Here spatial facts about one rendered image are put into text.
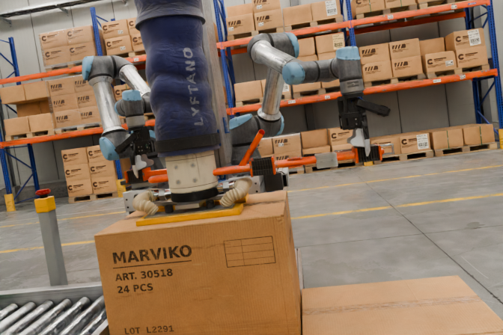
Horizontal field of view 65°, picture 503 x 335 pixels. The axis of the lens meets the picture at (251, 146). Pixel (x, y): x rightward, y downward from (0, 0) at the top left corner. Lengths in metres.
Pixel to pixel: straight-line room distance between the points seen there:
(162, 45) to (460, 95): 9.60
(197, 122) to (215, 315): 0.61
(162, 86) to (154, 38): 0.16
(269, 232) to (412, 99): 9.16
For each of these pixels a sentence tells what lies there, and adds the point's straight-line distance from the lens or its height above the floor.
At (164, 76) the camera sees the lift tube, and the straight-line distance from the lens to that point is 1.33.
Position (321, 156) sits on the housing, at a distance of 1.34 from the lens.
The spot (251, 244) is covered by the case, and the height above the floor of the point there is 0.87.
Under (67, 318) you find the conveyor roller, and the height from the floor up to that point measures 0.54.
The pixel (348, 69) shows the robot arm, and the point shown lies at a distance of 1.35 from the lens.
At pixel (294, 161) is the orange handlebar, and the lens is 1.34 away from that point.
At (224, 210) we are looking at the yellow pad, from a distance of 1.27.
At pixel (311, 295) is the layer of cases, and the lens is 1.63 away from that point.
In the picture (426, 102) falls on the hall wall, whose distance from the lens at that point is 10.32.
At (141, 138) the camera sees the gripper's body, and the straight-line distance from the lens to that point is 1.72.
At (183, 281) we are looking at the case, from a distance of 1.31.
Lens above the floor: 1.23
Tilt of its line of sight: 3 degrees down
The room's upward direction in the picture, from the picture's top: 8 degrees counter-clockwise
